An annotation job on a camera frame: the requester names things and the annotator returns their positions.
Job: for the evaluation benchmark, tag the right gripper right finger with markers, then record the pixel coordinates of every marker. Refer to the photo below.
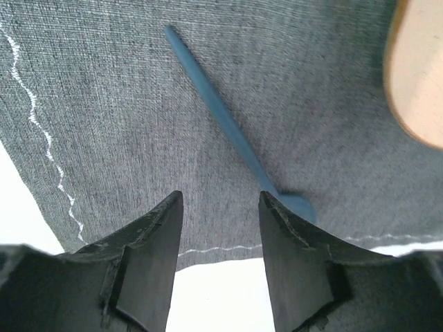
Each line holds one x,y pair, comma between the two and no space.
318,282

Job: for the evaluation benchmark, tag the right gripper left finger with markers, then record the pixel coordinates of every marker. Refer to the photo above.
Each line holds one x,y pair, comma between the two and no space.
122,282

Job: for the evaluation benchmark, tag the blue plastic spoon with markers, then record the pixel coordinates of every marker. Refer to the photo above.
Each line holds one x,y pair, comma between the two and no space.
216,105

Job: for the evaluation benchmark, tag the grey cloth placemat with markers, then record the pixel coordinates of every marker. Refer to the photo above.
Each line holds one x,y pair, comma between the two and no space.
102,123

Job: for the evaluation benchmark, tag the beige bird pattern plate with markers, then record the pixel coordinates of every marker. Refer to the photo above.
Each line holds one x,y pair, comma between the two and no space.
412,70

